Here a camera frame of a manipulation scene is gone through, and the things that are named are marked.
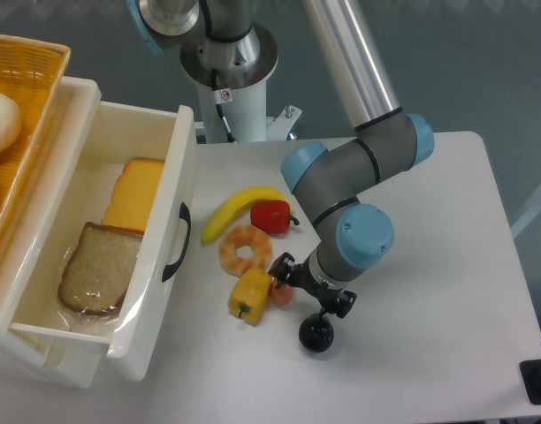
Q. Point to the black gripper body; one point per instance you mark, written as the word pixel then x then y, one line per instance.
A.
pixel 323 290

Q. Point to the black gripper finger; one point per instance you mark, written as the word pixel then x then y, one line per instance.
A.
pixel 338 303
pixel 285 271

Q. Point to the brown egg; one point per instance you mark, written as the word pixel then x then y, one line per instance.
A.
pixel 281 296

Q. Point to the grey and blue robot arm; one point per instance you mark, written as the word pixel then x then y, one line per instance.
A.
pixel 325 182

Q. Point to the black round eggplant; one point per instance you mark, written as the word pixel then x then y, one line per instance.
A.
pixel 316 333

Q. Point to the yellow bell pepper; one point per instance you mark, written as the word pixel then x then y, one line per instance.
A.
pixel 250 296

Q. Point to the red bell pepper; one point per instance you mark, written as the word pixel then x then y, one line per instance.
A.
pixel 273 217

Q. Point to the yellow banana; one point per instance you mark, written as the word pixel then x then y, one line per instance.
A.
pixel 234 207

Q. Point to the white plastic drawer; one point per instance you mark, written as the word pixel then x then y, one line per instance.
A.
pixel 118 135

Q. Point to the orange toast slice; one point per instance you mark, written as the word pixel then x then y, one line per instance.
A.
pixel 134 194

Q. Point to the brown bread slice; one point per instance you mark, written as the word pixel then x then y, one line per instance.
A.
pixel 97 275

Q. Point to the black device at table edge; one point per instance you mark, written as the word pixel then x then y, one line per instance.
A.
pixel 531 375

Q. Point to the white plastic drawer cabinet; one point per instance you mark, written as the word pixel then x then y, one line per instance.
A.
pixel 71 116

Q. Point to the white round bun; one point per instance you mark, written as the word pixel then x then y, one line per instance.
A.
pixel 10 122

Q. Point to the yellow wicker basket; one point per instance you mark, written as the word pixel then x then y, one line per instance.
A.
pixel 30 72

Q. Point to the black drawer handle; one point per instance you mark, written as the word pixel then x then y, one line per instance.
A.
pixel 182 240

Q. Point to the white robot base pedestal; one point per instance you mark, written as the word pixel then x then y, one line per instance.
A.
pixel 244 106

